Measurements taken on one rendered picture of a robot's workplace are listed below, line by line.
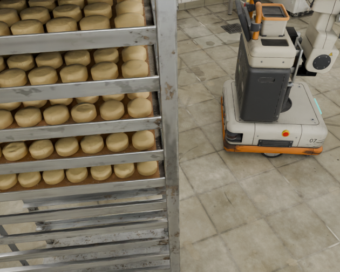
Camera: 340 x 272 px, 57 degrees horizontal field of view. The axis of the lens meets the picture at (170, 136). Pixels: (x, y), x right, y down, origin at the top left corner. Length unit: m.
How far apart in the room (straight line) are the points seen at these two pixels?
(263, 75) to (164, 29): 1.48
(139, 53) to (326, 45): 1.60
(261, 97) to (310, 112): 0.47
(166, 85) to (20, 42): 0.24
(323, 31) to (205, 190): 1.18
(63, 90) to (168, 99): 0.18
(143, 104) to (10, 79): 0.25
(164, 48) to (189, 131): 2.00
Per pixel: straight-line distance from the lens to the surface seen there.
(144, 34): 0.52
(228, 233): 1.91
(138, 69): 0.59
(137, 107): 0.65
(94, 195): 1.46
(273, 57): 1.90
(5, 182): 0.84
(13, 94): 0.61
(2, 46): 0.57
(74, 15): 0.63
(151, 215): 1.58
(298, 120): 2.27
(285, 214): 2.06
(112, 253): 1.70
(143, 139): 0.71
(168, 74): 0.52
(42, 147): 0.75
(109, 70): 0.60
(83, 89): 0.58
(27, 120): 0.69
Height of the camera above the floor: 1.62
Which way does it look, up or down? 42 degrees down
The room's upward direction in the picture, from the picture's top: 2 degrees counter-clockwise
